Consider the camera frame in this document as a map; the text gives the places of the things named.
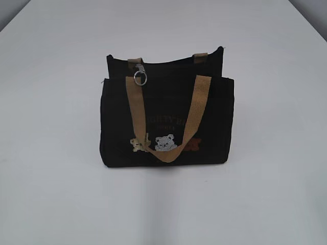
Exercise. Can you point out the black canvas tote bag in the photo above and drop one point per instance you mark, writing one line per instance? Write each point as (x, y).
(167, 99)

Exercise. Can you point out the silver key ring clasp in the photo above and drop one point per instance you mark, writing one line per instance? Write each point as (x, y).
(140, 75)

